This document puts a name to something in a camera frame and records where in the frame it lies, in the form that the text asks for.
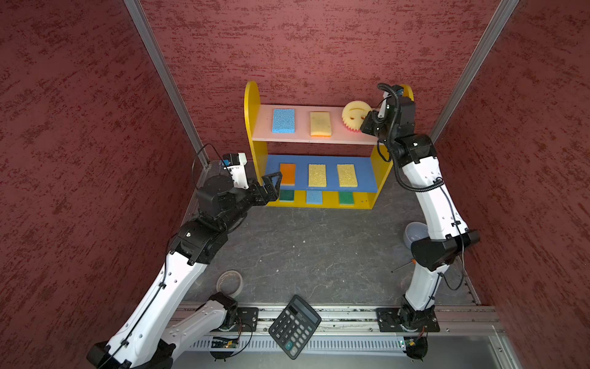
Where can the right aluminium corner post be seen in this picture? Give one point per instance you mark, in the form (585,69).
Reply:
(497,23)

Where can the grey plastic cup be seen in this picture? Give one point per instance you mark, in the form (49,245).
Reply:
(414,231)

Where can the left circuit board with wires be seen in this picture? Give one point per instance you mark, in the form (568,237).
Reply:
(222,348)

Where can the circuit board with wires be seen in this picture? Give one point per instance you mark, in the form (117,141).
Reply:
(222,348)
(416,348)

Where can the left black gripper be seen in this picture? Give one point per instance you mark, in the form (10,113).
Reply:
(272,192)

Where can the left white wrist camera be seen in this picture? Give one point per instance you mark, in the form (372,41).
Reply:
(235,164)

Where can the aluminium corner post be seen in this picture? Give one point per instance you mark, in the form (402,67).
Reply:
(497,23)
(140,20)

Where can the clear tape roll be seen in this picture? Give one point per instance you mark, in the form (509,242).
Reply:
(230,283)

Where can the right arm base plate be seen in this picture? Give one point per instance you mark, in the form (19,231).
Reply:
(387,319)

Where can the orange handled screwdriver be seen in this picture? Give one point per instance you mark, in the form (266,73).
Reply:
(407,264)

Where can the dark green scrub sponge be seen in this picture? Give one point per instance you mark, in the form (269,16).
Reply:
(287,196)

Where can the left aluminium corner post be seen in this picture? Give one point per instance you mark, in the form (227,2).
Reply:
(140,20)

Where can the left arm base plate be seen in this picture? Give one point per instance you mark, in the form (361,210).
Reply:
(239,319)

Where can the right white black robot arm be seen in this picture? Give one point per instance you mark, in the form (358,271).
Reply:
(416,169)

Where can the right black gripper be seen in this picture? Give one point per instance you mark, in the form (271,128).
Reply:
(369,127)

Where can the black calculator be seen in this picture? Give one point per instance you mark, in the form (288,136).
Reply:
(294,327)

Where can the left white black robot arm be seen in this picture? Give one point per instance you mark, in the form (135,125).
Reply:
(145,340)

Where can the yellow shelf pink blue boards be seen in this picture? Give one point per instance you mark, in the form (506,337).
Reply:
(269,150)

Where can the blue sponge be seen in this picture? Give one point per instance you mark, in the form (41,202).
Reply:
(283,121)
(314,197)

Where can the bright green sponge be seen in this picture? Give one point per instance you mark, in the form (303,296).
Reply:
(346,199)

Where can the orange sponge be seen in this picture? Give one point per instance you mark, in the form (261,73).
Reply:
(288,171)

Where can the right circuit board with wires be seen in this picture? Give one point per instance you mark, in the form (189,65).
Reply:
(416,348)

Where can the aluminium front rail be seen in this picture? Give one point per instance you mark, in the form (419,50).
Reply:
(344,329)

